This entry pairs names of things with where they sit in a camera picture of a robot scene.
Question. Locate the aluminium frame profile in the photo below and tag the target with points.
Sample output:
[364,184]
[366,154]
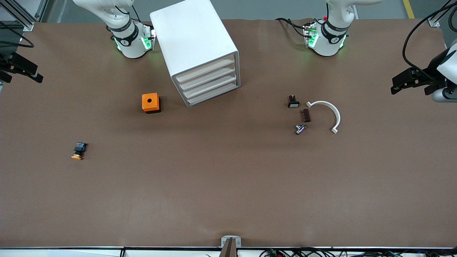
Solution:
[26,19]
[437,18]

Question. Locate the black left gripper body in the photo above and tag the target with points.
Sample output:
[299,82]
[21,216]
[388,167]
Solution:
[431,74]

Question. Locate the grey metal bracket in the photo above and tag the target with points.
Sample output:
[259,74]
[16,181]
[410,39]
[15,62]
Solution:
[231,240]

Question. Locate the brown upright pole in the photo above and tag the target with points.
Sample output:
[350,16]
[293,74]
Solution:
[229,251]

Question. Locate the brown terminal block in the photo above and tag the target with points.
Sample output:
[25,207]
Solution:
[305,115]

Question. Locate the small black white switch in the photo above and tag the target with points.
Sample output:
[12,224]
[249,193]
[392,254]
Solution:
[293,103]

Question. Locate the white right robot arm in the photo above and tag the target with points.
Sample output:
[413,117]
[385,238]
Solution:
[130,43]

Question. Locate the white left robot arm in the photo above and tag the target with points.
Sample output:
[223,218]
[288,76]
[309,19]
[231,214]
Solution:
[328,39]

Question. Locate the orange mushroom push button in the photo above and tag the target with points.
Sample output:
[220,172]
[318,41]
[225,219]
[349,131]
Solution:
[76,156]

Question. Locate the white table edge rail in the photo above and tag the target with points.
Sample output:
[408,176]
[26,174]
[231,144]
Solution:
[71,253]

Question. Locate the white curved plastic bracket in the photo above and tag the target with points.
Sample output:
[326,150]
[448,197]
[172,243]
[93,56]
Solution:
[337,116]

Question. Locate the orange button enclosure box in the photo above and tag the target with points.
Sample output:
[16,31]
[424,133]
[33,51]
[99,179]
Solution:
[145,106]

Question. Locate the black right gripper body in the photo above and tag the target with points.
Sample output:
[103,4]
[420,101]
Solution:
[8,63]

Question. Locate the small silver connector part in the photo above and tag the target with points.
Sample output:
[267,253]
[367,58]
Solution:
[300,129]

